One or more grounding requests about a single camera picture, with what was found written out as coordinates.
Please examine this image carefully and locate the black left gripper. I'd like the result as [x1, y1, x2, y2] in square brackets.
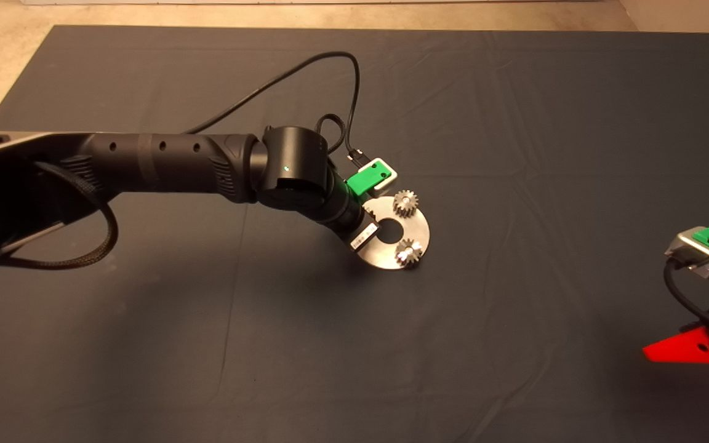
[329, 200, 380, 251]

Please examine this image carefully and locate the round metal carrier plate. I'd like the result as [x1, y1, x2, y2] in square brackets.
[354, 196, 431, 271]

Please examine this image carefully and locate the green left camera mount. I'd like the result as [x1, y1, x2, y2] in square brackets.
[345, 159, 392, 198]

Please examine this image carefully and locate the black right camera cable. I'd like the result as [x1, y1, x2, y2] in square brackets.
[663, 258, 709, 346]

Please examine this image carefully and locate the small steel planetary gear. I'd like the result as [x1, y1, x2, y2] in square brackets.
[391, 190, 419, 218]
[396, 239, 425, 269]

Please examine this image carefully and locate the black camera cable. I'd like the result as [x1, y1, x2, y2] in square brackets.
[185, 51, 367, 166]
[663, 258, 709, 346]

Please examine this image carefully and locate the dark grey table cloth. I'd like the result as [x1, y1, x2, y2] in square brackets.
[0, 25, 709, 443]

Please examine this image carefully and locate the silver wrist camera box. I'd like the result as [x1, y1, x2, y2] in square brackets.
[664, 228, 709, 281]
[358, 156, 398, 191]

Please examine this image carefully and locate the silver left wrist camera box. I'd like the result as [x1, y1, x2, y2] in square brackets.
[358, 156, 398, 191]

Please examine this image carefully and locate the black left camera cable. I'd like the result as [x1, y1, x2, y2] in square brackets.
[185, 51, 367, 166]

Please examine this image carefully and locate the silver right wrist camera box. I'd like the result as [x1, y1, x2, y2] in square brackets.
[664, 228, 709, 281]

